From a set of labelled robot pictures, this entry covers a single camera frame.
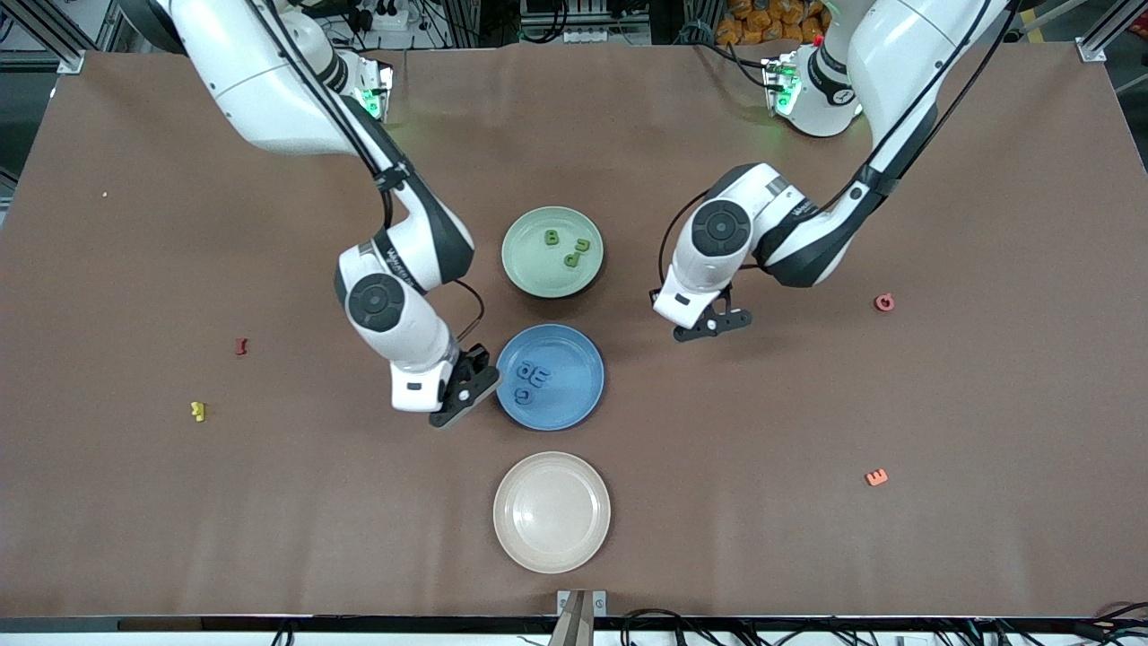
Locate blue plate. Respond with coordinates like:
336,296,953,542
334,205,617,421
495,323,606,432

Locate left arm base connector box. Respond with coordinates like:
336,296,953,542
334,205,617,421
762,56,801,116

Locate black cable loop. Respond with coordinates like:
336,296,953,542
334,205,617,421
619,608,718,646

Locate green plate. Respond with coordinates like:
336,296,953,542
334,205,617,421
500,205,605,300

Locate beige plate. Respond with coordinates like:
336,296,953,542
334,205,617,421
492,450,612,575

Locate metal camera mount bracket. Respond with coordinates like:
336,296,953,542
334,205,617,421
556,588,608,646

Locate power strip with black plugs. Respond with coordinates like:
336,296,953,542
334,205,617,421
309,0,418,32

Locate white power strip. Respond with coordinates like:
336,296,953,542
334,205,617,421
536,25,648,46

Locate brown table cover mat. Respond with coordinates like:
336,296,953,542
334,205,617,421
0,45,1148,620

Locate red and black cables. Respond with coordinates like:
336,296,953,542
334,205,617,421
1090,601,1148,640

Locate orange snack packets pile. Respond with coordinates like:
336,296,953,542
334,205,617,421
715,0,831,46

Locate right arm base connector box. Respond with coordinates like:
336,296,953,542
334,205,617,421
359,63,394,122

